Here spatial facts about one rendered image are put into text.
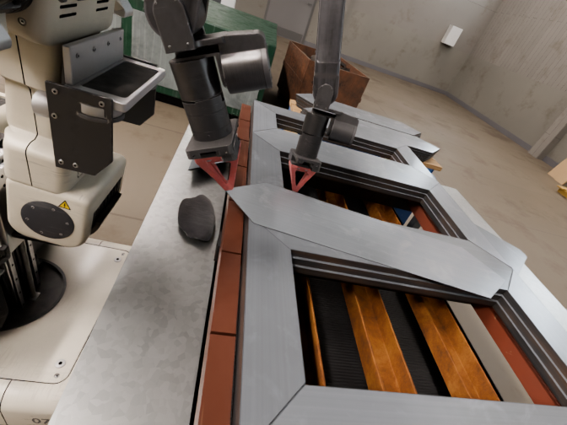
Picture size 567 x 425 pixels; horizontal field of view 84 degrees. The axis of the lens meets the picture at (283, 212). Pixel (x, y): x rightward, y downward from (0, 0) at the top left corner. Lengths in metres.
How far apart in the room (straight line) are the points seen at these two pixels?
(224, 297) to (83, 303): 0.74
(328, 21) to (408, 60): 11.05
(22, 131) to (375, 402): 0.77
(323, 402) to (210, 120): 0.41
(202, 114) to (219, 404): 0.38
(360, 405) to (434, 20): 11.64
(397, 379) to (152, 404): 0.50
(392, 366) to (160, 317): 0.52
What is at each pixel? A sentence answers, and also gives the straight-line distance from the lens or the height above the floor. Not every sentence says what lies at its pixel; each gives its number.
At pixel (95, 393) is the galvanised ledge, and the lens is 0.65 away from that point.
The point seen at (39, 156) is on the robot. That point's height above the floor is 0.89.
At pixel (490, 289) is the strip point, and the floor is 0.87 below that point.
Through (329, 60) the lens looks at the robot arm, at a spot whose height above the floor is 1.18.
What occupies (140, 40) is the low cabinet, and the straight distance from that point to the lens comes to 3.37.
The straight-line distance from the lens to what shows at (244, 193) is 0.75.
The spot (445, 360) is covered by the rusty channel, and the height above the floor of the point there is 0.71.
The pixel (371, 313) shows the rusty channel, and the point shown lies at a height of 0.68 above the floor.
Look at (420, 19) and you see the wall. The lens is 11.72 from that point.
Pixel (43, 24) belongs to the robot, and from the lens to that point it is 0.63.
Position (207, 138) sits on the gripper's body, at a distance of 0.46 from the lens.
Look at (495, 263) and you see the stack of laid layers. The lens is 1.04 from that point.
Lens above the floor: 1.28
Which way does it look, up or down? 34 degrees down
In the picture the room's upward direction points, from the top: 21 degrees clockwise
